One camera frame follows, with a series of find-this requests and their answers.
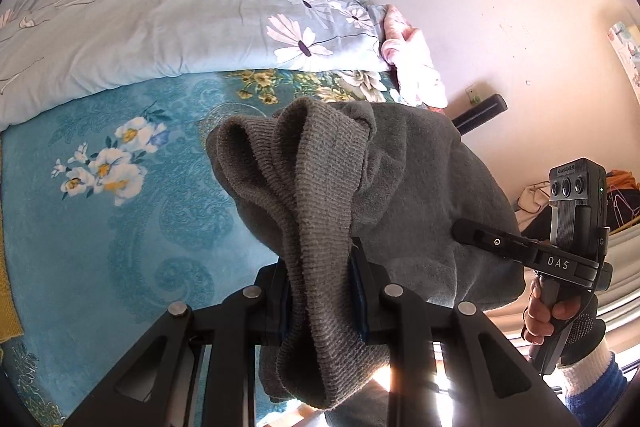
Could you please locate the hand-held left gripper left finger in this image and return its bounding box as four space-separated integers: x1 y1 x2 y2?
65 259 293 427

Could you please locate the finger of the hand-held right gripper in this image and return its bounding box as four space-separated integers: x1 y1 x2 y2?
451 218 541 265

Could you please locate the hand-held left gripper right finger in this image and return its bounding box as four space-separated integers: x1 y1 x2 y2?
349 238 581 427

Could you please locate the grey knit sweater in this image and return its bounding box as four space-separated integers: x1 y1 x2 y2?
205 99 526 427

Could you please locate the person's right forearm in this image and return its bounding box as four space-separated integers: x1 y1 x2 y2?
556 339 630 427

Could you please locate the person's right hand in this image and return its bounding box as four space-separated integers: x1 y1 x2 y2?
521 279 607 367

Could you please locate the white bag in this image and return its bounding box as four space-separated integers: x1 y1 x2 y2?
514 181 552 214

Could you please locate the orange cloth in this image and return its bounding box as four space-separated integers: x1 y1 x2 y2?
609 169 640 195

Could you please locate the black bar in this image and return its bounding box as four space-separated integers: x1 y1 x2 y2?
451 93 508 136

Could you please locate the pink and white cloth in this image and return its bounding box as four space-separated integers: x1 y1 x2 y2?
380 4 448 108

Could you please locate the teal floral blanket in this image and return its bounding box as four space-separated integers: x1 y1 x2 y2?
0 69 401 427

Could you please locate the light blue daisy duvet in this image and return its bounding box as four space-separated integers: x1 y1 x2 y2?
0 0 393 132

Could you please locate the wall poster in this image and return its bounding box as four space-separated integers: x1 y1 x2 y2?
606 21 640 95

